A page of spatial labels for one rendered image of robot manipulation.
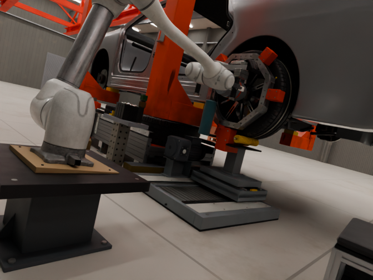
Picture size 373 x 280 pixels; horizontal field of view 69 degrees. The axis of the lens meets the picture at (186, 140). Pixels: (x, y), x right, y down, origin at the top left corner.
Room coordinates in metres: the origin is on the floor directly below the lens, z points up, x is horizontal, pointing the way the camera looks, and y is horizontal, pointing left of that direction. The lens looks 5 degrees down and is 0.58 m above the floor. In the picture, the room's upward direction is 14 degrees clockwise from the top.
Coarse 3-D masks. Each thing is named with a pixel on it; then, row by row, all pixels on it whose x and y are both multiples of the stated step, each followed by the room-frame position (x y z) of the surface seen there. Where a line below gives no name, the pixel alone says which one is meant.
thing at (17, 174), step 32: (0, 160) 0.87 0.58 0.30; (0, 192) 0.67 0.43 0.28; (32, 192) 0.73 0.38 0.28; (64, 192) 0.79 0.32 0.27; (96, 192) 0.87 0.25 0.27; (128, 192) 0.97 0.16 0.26; (0, 224) 0.99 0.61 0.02; (32, 224) 0.86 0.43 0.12; (64, 224) 0.94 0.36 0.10; (0, 256) 0.81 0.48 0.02; (32, 256) 0.85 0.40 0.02; (64, 256) 0.90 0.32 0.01
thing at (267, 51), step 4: (268, 48) 1.87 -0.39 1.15; (264, 52) 1.89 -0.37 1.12; (268, 52) 1.86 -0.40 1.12; (272, 52) 1.85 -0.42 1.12; (260, 56) 1.90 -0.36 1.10; (264, 56) 1.88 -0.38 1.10; (268, 56) 1.86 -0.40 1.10; (272, 56) 1.87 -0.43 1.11; (276, 56) 1.89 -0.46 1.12; (264, 60) 1.88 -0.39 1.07; (268, 60) 1.88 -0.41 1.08; (272, 60) 1.90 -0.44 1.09; (268, 64) 1.91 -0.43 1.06
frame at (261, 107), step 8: (232, 56) 2.09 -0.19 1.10; (240, 56) 2.04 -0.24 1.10; (248, 56) 1.98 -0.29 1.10; (256, 56) 1.93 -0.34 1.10; (264, 64) 1.89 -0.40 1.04; (264, 72) 1.86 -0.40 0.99; (272, 80) 1.83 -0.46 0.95; (264, 88) 1.83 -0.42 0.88; (272, 88) 1.85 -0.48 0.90; (208, 96) 2.21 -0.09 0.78; (264, 96) 1.82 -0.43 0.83; (264, 104) 1.82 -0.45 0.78; (216, 112) 2.16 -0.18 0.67; (256, 112) 1.84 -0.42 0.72; (264, 112) 1.85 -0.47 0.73; (216, 120) 2.09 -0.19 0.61; (248, 120) 1.88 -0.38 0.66; (240, 128) 1.94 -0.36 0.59
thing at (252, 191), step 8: (192, 176) 2.20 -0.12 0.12; (200, 176) 2.13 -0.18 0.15; (208, 176) 2.14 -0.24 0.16; (208, 184) 2.06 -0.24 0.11; (216, 184) 2.00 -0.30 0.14; (224, 184) 1.95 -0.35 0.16; (232, 184) 1.99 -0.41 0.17; (224, 192) 1.94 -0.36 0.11; (232, 192) 1.89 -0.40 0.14; (240, 192) 1.85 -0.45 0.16; (248, 192) 1.91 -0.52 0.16; (256, 192) 1.99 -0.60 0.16; (264, 192) 2.06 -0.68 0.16; (240, 200) 1.87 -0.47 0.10; (248, 200) 1.93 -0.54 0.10; (256, 200) 2.00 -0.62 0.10
